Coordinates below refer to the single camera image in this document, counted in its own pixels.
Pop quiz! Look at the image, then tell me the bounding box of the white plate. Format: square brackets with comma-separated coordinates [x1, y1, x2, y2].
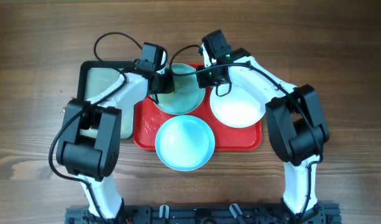
[209, 84, 265, 128]

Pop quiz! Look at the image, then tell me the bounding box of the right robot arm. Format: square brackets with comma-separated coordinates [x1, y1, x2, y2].
[197, 46, 329, 219]

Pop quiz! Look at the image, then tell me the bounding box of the mint green plate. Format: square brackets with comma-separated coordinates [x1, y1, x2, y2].
[157, 75, 206, 115]

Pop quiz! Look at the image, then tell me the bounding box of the black mounting rail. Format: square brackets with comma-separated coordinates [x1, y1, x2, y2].
[64, 203, 342, 224]

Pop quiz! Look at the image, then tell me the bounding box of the black water tray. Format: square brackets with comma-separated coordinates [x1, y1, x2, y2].
[76, 61, 135, 139]

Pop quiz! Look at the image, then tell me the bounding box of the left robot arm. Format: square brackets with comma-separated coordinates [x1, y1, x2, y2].
[48, 70, 174, 223]

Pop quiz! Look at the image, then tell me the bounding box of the light blue plate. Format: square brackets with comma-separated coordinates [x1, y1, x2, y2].
[155, 115, 216, 172]

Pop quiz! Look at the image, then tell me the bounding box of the red plastic tray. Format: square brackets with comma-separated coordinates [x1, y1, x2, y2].
[132, 88, 262, 151]

